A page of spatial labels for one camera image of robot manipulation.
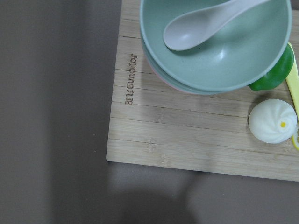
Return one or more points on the pink bowl under green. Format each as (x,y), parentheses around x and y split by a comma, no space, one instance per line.
(166,79)

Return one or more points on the wooden board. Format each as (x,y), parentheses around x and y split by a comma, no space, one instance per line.
(156,125)

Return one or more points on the white ceramic spoon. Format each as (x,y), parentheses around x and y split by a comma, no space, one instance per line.
(193,28)

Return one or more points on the toy steamed bun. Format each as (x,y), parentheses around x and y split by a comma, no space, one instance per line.
(272,121)

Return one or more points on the toy green pepper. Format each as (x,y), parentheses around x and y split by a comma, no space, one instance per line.
(275,76)

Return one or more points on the yellow plastic utensil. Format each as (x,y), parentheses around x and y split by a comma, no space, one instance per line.
(292,81)

